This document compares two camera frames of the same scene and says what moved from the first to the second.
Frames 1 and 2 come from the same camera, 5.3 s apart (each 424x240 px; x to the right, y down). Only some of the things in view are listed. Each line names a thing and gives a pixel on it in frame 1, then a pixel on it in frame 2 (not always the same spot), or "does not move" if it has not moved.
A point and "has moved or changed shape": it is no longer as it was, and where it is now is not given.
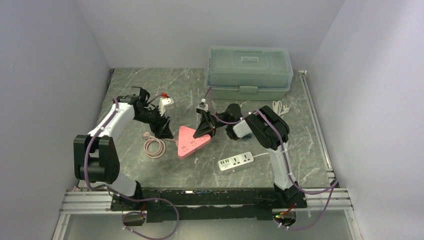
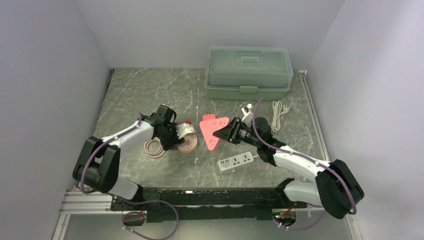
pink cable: x=148 y=137 does not move
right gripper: x=207 y=126 -> x=230 y=132
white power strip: x=236 y=160 does not move
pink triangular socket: x=187 y=143 has moved or changed shape
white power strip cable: x=279 y=109 does not move
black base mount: x=164 y=204 does not move
